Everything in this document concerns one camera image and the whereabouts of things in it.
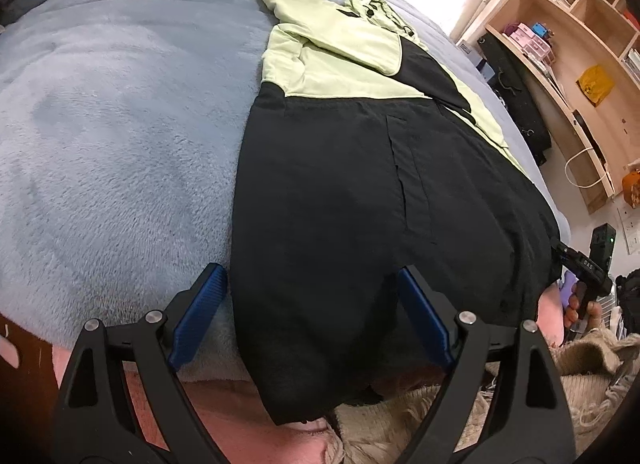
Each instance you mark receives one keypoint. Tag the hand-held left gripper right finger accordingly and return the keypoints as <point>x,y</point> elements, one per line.
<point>425,316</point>

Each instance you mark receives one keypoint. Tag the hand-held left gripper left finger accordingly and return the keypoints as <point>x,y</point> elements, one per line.
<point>197,316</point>

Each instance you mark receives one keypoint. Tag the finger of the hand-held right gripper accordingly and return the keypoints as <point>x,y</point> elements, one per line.
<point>565,253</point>

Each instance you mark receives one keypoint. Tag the green and black hooded jacket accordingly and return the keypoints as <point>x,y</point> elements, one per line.
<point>325,194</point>

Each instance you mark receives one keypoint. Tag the person's right forearm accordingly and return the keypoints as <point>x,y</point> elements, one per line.
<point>595,359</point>

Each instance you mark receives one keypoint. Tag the person's right hand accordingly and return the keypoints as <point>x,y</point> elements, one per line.
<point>596,316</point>

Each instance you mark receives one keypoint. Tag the black bag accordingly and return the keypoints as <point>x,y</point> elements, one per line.
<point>629,304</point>

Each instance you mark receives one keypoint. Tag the orange bag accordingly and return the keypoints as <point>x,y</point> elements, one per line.
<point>632,186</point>

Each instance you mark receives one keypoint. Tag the pink bed sheet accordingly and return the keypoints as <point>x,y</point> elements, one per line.
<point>225,419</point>

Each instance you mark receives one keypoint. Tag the beige fuzzy clothing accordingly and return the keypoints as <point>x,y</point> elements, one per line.
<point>400,424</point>

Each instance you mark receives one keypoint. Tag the long black case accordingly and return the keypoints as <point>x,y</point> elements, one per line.
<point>520,108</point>

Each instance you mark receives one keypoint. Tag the yellow bag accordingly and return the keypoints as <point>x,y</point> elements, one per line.
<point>595,83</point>

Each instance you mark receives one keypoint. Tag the blue fleece blanket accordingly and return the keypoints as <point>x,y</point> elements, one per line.
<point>125,143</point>

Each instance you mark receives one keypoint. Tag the pink drawer organizer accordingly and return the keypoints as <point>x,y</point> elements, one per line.
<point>530,41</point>

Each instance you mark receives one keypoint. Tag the white cardboard box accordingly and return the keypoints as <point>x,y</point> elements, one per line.
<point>472,53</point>

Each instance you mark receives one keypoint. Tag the wooden bookshelf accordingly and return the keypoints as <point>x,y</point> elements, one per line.
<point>595,8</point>

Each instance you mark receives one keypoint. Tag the white wall socket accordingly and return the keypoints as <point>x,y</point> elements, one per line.
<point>630,229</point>

